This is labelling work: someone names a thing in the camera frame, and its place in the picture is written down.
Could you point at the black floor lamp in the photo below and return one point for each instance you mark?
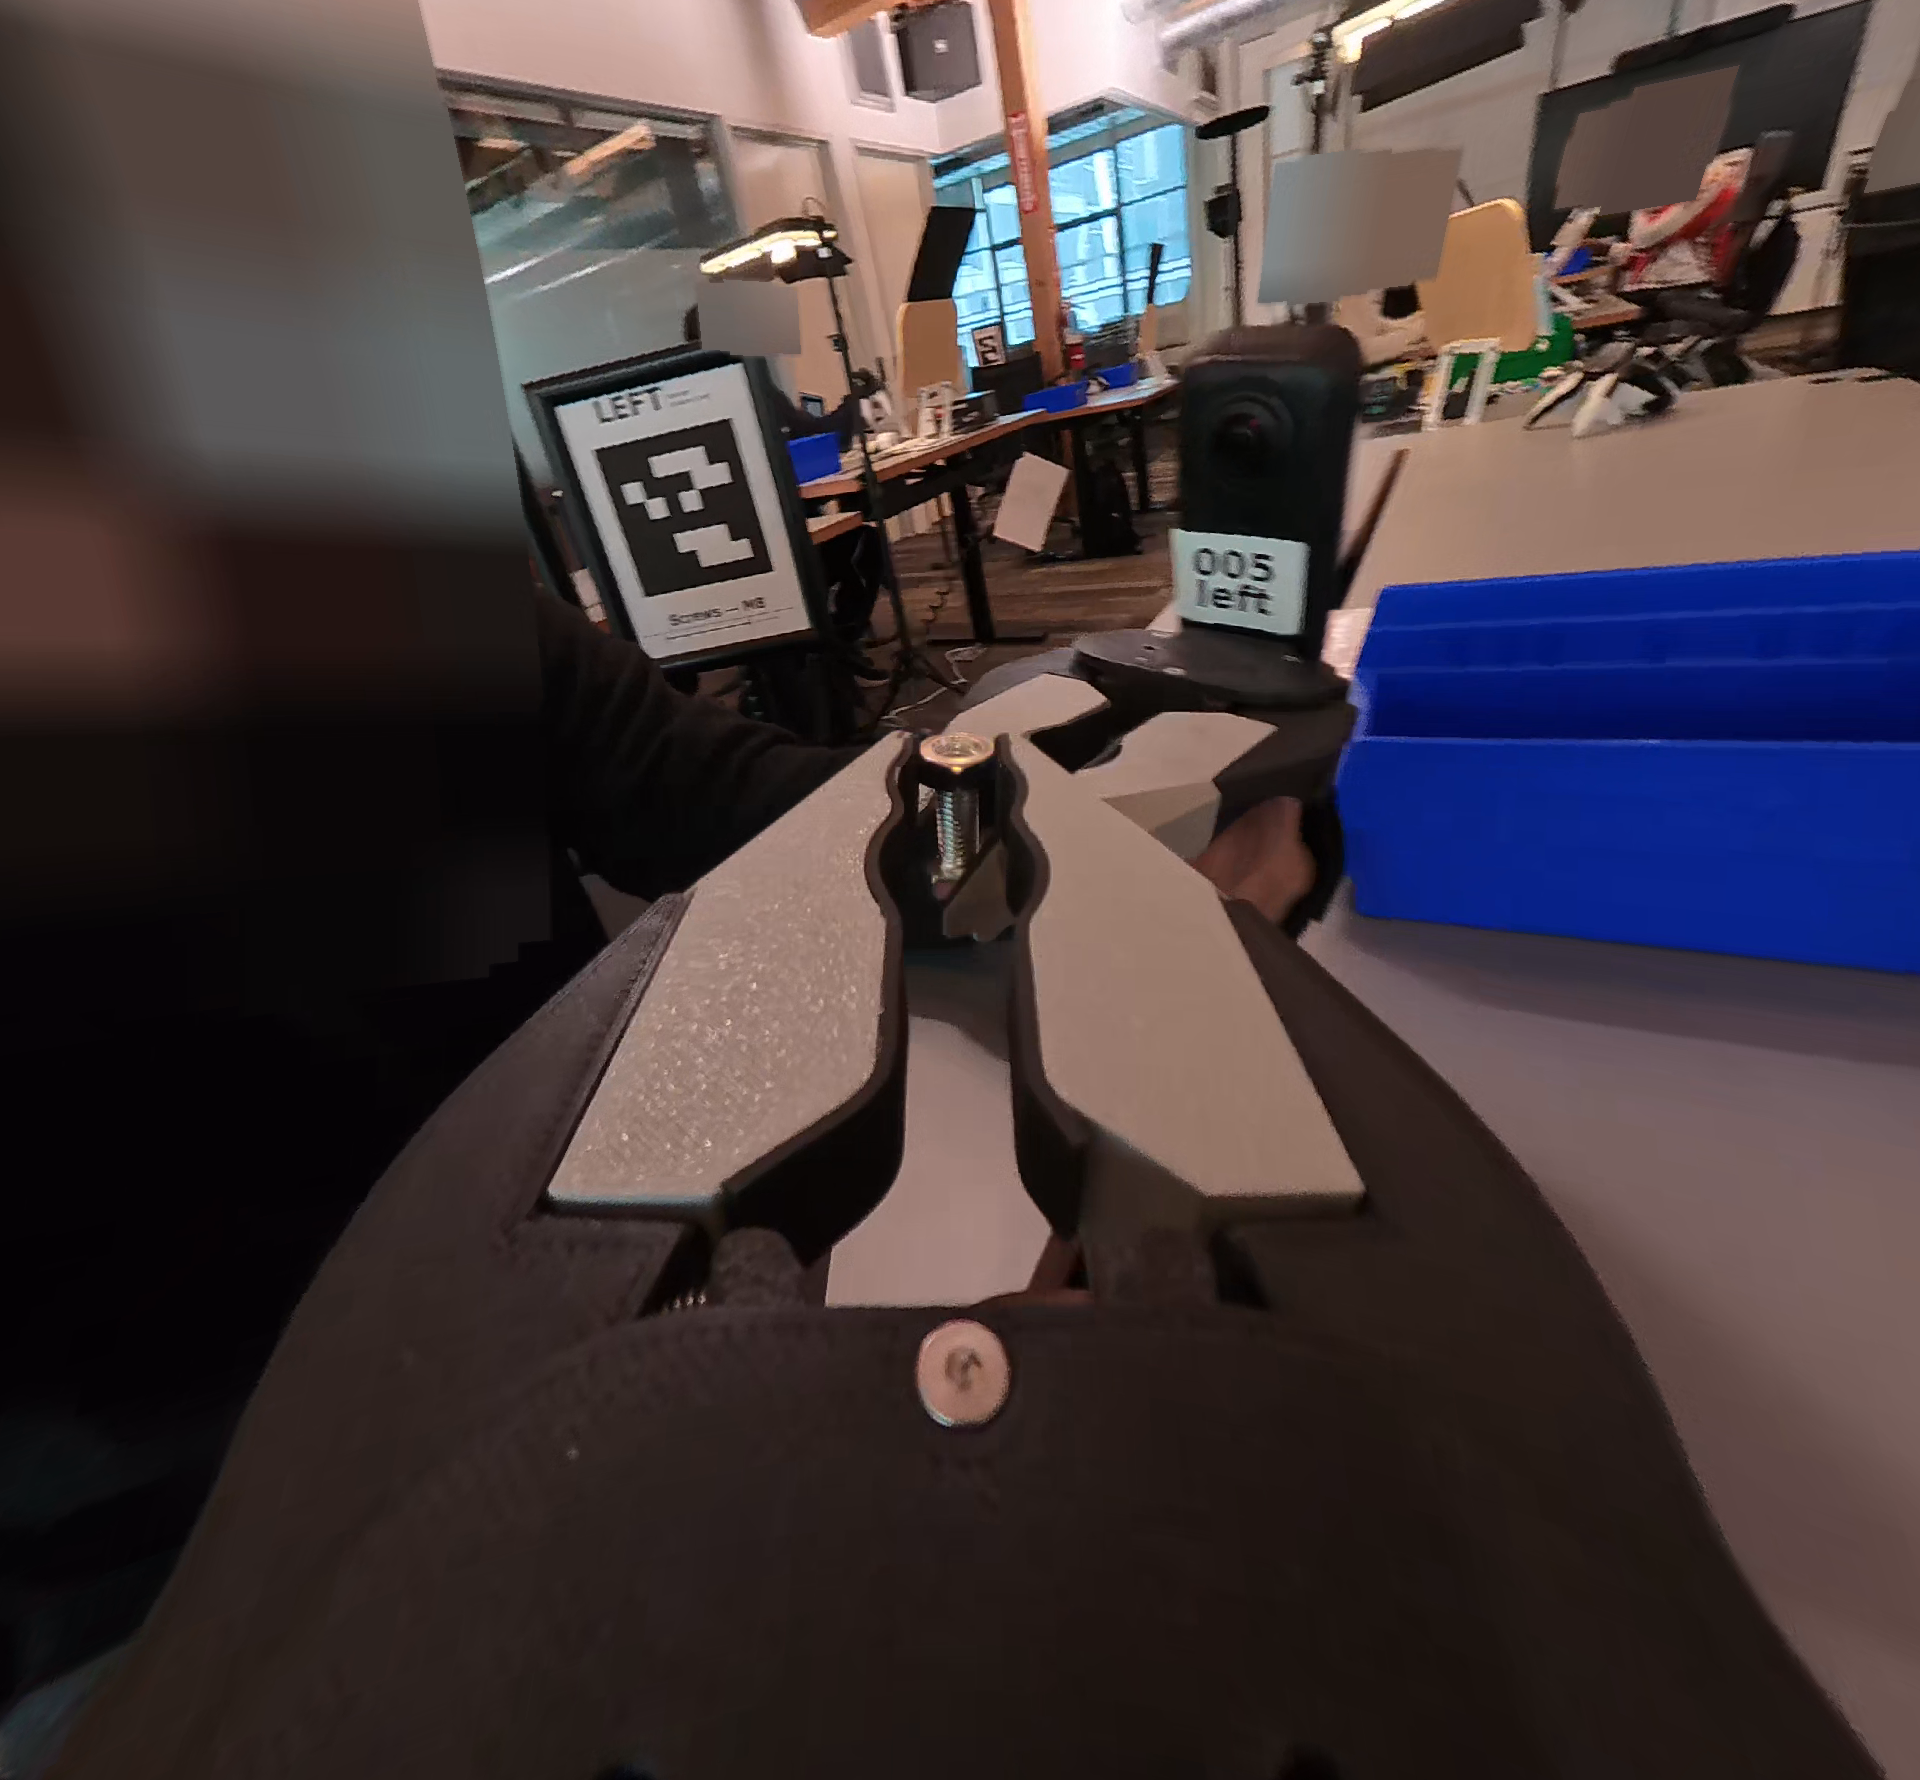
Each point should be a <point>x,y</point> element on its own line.
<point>1229,212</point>

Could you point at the person's left forearm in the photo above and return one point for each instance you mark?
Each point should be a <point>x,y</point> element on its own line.
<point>704,790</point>

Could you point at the framed marker sign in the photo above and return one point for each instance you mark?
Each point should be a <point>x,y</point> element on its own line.
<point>681,505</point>

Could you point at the person's left hand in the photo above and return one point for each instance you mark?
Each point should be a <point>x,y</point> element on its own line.
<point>1266,864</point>

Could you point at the lit studio light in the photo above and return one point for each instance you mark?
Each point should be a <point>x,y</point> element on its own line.
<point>774,251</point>

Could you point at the black wall loudspeaker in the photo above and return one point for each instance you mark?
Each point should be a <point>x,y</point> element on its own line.
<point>939,48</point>

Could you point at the wooden top desk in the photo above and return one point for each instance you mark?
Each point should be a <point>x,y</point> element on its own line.
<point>975,432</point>

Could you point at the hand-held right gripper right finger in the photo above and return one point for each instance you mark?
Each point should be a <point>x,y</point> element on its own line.
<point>1163,1046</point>

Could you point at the small marker sign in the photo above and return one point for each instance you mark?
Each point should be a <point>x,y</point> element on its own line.
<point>991,344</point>

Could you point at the black light flag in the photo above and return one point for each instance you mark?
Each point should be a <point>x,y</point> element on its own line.
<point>945,258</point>

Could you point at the silver hex bolt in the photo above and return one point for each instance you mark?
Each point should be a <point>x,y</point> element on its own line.
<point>955,828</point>

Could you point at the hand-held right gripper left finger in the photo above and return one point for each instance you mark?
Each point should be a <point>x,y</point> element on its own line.
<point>750,1046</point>

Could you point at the pale wooden board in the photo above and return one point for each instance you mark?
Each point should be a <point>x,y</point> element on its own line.
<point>1487,272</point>
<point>931,342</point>

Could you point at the blue plastic bin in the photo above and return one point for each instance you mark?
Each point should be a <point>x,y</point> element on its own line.
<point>1049,395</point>
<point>1648,820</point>
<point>811,457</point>

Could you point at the black white tabletop object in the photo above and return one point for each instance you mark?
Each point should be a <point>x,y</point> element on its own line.
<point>1590,394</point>

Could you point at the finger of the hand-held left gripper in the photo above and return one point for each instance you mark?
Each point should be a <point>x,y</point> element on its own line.
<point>1177,775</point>
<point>1043,713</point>

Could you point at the black wall monitor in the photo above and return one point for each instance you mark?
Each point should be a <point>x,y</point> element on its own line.
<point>1799,69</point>

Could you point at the studio light panel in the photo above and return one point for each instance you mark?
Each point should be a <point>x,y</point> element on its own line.
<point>1440,17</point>

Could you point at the white paper sheet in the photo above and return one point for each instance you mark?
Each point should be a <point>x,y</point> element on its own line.
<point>1031,501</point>

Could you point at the white frame holder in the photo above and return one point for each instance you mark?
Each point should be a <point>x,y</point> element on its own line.
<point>1462,386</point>

